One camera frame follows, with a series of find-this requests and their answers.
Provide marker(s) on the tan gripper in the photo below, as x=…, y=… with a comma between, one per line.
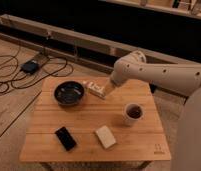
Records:
x=109, y=87

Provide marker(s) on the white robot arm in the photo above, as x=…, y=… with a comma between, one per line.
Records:
x=183, y=79

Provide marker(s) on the white paper cup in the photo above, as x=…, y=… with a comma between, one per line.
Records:
x=132, y=113

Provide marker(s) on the dark blue ceramic bowl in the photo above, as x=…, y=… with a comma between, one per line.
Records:
x=69, y=93

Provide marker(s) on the white rectangular block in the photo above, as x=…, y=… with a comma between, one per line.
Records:
x=105, y=136

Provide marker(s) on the wooden table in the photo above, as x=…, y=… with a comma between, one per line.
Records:
x=144, y=141

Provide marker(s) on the black smartphone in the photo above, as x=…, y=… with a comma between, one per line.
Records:
x=65, y=138

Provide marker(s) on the blue power adapter box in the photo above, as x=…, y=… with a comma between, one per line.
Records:
x=30, y=67

